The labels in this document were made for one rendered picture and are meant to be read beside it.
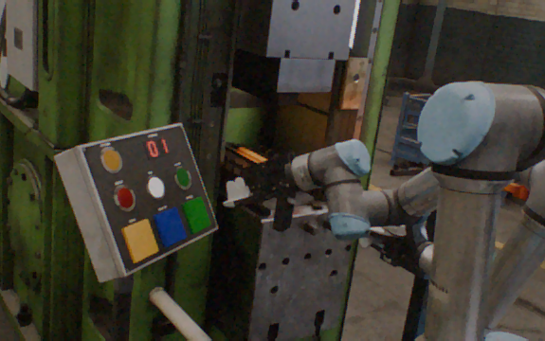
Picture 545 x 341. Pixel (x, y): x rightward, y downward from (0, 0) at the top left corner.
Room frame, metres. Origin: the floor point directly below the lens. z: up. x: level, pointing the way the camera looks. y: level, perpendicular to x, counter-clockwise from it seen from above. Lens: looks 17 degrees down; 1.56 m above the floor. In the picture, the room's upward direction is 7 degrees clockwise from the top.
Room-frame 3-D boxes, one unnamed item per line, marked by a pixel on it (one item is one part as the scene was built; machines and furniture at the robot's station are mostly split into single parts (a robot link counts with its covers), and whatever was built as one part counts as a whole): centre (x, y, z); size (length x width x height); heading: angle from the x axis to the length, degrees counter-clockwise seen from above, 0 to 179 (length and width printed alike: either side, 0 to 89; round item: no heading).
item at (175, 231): (1.26, 0.21, 1.01); 0.07 x 0.05 x 0.07; 153
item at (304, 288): (1.93, 0.02, 0.69); 0.56 x 0.38 x 0.45; 38
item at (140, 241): (1.17, 0.25, 1.01); 0.07 x 0.05 x 0.07; 153
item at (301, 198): (1.89, 0.06, 0.96); 0.42 x 0.20 x 0.09; 38
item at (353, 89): (2.02, -0.24, 1.27); 0.09 x 0.02 x 0.17; 128
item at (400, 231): (1.39, -0.36, 0.97); 0.12 x 0.08 x 0.09; 38
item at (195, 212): (1.35, 0.16, 1.01); 0.07 x 0.05 x 0.07; 153
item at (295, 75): (1.89, 0.06, 1.32); 0.42 x 0.20 x 0.10; 38
